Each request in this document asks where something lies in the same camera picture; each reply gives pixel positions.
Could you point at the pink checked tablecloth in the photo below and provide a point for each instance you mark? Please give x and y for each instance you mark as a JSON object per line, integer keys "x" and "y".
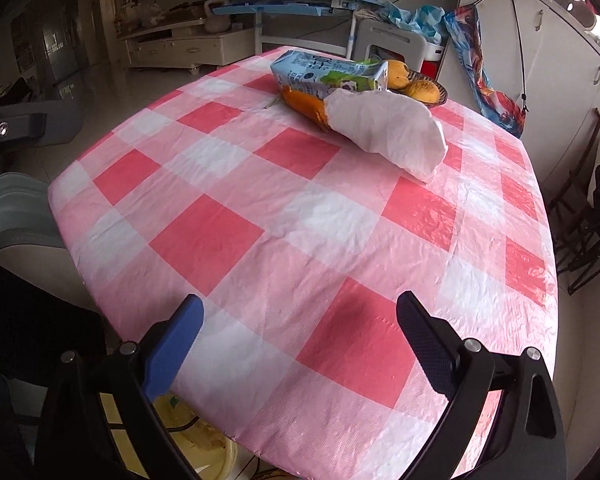
{"x": 280, "y": 260}

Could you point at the cream low cabinet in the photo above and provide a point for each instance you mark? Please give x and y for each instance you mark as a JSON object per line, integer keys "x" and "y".
{"x": 190, "y": 50}

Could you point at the dark wooden chair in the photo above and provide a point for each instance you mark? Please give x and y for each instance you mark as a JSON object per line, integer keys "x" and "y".
{"x": 572, "y": 260}

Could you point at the woven fruit basket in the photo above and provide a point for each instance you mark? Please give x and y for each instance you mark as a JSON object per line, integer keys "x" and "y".
{"x": 442, "y": 95}

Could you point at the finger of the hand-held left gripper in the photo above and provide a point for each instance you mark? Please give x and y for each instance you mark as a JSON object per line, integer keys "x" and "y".
{"x": 20, "y": 127}

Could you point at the blue green milk carton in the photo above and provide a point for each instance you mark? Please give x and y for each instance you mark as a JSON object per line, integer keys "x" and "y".
{"x": 305, "y": 72}

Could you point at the red white appliance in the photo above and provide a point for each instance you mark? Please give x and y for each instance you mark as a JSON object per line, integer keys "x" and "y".
{"x": 432, "y": 52}

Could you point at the pale green chair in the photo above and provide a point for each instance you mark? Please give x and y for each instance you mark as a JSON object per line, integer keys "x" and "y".
{"x": 15, "y": 210}

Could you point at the glass door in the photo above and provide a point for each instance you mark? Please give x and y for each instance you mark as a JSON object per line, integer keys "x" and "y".
{"x": 60, "y": 50}

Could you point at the colourful printed bag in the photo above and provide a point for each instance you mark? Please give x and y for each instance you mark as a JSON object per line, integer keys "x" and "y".
{"x": 467, "y": 40}

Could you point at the large white paper towel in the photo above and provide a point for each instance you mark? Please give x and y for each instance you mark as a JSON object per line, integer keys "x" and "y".
{"x": 390, "y": 130}

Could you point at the blue study desk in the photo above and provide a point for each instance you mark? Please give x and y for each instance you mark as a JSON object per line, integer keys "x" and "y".
{"x": 290, "y": 10}

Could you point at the orange peel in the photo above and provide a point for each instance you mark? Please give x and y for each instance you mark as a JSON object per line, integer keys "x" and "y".
{"x": 305, "y": 102}

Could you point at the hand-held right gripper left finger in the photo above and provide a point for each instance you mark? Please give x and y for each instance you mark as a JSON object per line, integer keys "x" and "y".
{"x": 172, "y": 350}

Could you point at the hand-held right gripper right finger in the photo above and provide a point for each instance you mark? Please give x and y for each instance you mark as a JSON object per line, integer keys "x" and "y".
{"x": 427, "y": 345}

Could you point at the white cabinet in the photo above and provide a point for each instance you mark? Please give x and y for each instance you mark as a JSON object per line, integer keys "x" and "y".
{"x": 555, "y": 60}

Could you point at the yellow plastic basin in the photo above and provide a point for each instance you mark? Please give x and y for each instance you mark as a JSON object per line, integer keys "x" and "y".
{"x": 210, "y": 455}

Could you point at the white plastic stool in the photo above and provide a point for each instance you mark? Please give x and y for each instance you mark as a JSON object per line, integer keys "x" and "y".
{"x": 385, "y": 35}

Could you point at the yellow mango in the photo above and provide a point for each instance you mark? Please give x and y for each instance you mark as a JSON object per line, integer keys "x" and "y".
{"x": 396, "y": 74}
{"x": 422, "y": 92}

